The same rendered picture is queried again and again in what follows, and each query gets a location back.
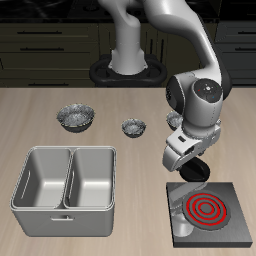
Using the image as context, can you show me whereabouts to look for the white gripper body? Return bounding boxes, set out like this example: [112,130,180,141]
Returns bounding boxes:
[161,129,223,173]

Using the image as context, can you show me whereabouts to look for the round black stove knob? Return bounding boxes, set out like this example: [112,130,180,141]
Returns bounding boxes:
[178,156,212,183]

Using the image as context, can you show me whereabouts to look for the medium grey speckled bowl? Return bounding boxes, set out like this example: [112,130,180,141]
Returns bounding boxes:
[165,110,185,132]

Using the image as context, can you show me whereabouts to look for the small grey speckled bowl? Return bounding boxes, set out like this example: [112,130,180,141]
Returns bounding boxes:
[120,117,148,139]

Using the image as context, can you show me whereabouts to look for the dark grey stove plate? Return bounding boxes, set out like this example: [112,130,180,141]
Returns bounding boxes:
[165,181,254,249]

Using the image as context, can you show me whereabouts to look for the large grey speckled bowl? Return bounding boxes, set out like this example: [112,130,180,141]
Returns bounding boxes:
[55,102,97,134]

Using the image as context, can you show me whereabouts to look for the white two-bin basket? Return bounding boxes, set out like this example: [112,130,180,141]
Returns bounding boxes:
[9,145,118,239]

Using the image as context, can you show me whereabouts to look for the dark kitchen cupboards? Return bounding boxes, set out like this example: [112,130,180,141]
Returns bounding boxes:
[0,0,256,89]

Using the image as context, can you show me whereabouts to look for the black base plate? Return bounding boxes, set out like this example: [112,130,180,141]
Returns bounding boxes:
[88,53,168,85]

